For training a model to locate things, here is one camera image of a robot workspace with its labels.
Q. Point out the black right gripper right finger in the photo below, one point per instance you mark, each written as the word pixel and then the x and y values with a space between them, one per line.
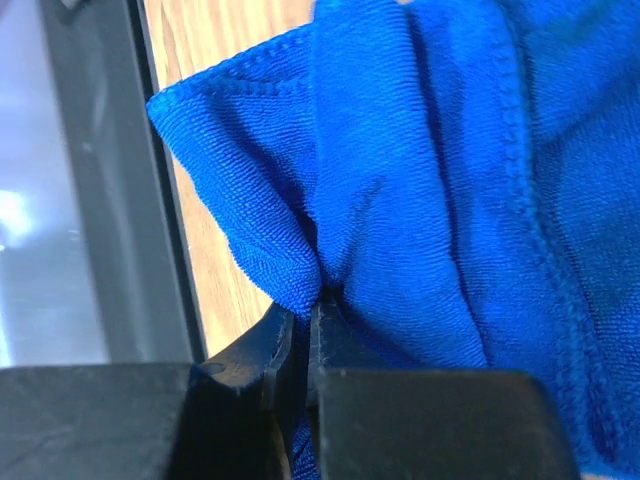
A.
pixel 370 421

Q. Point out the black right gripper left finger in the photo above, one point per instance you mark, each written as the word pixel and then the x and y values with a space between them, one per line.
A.
pixel 227 418

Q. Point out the blue towel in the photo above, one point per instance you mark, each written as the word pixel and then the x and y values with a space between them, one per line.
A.
pixel 465 176

